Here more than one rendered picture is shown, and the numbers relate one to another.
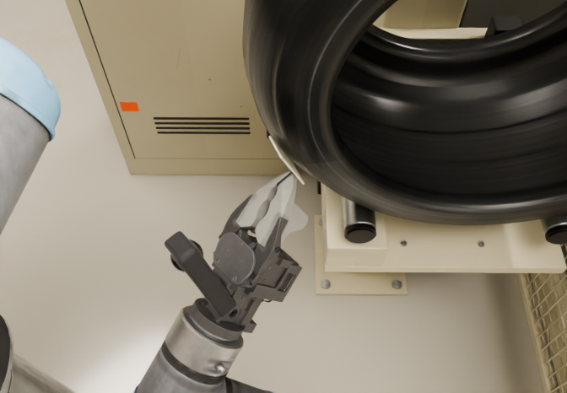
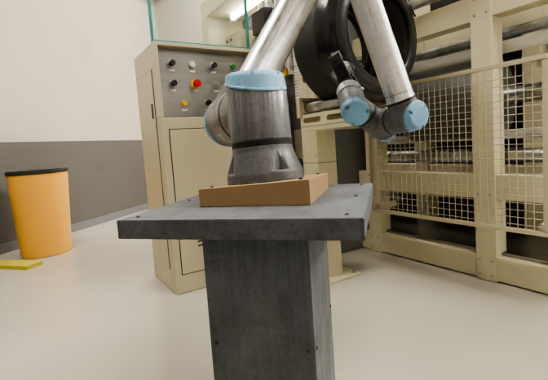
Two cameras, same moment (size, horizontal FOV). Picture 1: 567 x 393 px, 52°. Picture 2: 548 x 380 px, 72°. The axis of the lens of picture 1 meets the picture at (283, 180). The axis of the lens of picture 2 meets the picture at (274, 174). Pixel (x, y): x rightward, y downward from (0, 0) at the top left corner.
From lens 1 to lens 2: 1.58 m
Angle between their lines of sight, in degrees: 57
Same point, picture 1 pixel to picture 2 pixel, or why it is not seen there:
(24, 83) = not seen: outside the picture
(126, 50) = (188, 183)
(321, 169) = (347, 57)
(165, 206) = not seen: hidden behind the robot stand
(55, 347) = (198, 353)
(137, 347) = not seen: hidden behind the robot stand
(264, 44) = (329, 15)
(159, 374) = (347, 90)
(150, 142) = (193, 256)
